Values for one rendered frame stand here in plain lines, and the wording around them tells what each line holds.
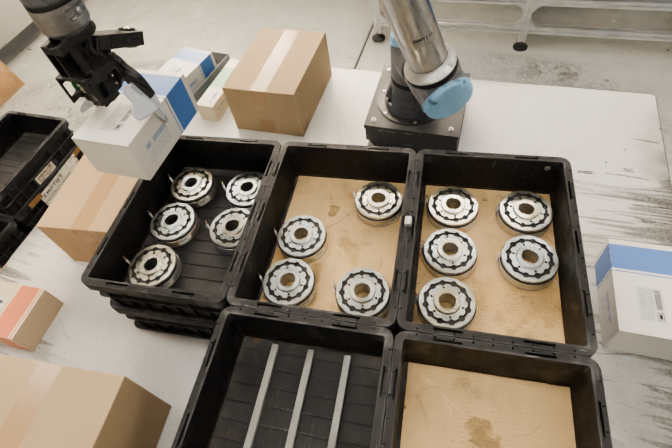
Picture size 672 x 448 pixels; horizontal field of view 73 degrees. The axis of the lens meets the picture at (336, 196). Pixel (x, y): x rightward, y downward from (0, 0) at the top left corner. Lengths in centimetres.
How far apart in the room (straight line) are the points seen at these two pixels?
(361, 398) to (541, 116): 95
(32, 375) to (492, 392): 78
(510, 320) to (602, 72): 211
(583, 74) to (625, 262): 185
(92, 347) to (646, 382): 114
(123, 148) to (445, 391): 68
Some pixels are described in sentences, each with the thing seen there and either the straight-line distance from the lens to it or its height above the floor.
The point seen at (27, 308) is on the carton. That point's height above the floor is 77.
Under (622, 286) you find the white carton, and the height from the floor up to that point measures 79.
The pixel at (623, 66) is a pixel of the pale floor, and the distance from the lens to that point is 293.
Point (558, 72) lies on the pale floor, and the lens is 280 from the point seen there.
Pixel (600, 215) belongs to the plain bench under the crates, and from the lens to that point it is 125.
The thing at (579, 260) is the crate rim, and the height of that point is 93.
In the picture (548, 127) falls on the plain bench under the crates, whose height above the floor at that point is 70.
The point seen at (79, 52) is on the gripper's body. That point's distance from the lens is 84.
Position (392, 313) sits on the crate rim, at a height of 93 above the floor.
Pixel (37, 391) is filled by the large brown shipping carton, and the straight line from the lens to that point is 98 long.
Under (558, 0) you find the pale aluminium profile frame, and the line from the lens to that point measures 279.
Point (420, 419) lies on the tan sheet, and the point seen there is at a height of 83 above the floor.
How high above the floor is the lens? 164
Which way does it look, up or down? 51 degrees down
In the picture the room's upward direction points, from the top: 11 degrees counter-clockwise
